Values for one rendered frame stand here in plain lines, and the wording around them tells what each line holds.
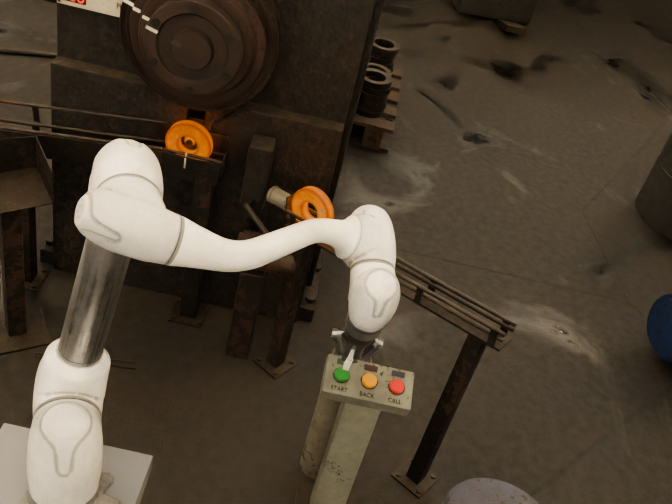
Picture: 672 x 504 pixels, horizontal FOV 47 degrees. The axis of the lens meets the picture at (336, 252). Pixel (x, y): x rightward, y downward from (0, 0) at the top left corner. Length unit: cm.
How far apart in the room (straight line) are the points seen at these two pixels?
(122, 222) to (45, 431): 55
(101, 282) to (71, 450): 36
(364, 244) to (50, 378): 78
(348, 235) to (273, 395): 119
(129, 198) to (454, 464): 169
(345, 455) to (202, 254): 96
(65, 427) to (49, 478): 12
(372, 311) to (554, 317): 199
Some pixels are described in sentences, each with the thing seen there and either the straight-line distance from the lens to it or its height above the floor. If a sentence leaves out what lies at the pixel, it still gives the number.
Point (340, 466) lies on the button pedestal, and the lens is 233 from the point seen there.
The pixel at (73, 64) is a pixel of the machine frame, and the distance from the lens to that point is 271.
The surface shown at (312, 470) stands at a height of 4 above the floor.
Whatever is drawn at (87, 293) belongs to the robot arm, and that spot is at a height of 90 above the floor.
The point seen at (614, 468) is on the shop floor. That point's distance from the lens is 310.
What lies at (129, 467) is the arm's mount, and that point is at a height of 40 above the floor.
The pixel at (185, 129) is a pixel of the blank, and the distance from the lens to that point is 257.
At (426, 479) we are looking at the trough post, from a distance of 272.
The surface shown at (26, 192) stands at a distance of 256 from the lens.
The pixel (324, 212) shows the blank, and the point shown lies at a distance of 239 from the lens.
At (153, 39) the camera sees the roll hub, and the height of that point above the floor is 112.
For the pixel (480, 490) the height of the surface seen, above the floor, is 43.
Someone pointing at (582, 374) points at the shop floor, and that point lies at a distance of 337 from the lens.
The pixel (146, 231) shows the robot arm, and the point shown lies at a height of 120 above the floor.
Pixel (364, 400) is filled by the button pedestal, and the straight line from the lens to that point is 208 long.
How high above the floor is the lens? 210
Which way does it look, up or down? 37 degrees down
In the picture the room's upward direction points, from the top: 15 degrees clockwise
